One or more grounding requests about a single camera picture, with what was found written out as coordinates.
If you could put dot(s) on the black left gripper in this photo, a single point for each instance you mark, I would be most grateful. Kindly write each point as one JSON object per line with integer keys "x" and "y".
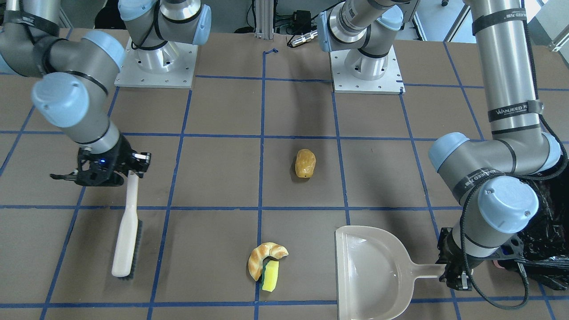
{"x": 453, "y": 269}

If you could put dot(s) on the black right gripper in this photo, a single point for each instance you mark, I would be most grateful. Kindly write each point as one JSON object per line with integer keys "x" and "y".
{"x": 121, "y": 156}

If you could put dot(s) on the beige brush black bristles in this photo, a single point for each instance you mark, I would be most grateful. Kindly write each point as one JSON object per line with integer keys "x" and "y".
{"x": 129, "y": 234}

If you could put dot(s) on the beige plastic dustpan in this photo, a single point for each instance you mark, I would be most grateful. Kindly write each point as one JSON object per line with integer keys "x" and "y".
{"x": 375, "y": 275}

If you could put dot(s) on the toy croissant bread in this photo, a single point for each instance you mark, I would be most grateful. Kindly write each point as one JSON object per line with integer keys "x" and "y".
{"x": 265, "y": 250}

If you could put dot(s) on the yellow green sponge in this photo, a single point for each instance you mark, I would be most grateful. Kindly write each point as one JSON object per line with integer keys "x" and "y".
{"x": 270, "y": 275}

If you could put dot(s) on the yellow toy potato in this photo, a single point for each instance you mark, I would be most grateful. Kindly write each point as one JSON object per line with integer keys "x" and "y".
{"x": 305, "y": 163}

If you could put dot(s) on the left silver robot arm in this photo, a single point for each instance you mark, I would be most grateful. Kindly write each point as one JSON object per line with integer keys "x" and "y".
{"x": 490, "y": 178}

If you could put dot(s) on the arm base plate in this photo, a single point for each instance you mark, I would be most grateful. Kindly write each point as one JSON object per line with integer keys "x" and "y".
{"x": 355, "y": 73}
{"x": 171, "y": 66}

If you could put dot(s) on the aluminium frame post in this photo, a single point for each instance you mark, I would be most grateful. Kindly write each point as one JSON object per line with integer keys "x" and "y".
{"x": 264, "y": 19}

